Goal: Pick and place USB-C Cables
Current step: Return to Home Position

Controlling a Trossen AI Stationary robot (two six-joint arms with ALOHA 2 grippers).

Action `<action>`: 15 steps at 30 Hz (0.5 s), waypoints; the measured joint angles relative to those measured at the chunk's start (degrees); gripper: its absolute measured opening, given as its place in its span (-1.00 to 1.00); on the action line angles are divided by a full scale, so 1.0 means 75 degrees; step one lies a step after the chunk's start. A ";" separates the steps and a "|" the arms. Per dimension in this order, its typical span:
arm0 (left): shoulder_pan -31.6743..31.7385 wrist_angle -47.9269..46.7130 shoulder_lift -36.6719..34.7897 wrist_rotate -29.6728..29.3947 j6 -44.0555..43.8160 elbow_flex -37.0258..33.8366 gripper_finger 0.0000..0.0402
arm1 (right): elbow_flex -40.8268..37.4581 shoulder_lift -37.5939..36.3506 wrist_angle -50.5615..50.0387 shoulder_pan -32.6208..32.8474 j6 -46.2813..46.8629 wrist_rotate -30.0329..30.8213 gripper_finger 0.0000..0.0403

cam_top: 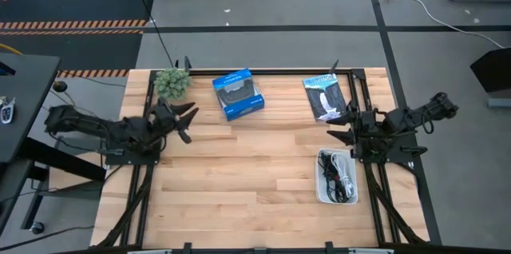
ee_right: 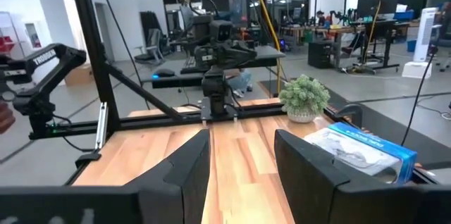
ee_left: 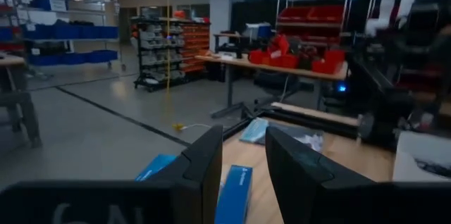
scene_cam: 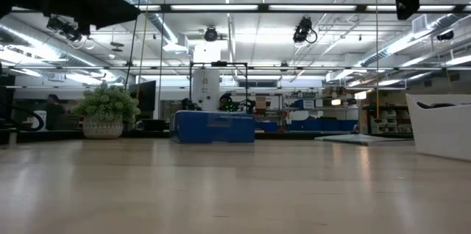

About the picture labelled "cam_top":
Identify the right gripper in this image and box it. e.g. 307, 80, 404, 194
326, 100, 386, 161

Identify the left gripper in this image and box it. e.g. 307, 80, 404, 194
149, 97, 200, 145

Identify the white USB-C cable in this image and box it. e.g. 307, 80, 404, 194
331, 153, 357, 200

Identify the black cable with red tie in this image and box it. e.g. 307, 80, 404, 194
325, 173, 351, 204

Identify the white plastic bin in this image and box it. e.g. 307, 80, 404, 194
315, 147, 359, 206

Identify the green succulent plant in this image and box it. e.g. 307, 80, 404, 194
153, 67, 193, 101

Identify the blue game controller box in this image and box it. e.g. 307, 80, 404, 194
212, 67, 266, 122

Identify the black hazard striped floor mat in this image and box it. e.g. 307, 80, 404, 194
0, 29, 144, 79
0, 0, 156, 31

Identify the black angled box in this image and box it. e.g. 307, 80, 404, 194
469, 46, 511, 93

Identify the black desk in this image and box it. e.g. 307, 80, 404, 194
0, 53, 61, 223

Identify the key fob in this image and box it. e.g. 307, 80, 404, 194
0, 96, 17, 125

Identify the black aluminium table frame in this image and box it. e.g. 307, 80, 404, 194
95, 56, 442, 254

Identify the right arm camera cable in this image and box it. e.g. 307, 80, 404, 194
422, 101, 437, 136

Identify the long black floor cable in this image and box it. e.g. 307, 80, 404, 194
127, 0, 177, 68

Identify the white floor cable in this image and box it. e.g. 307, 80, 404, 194
393, 0, 506, 50

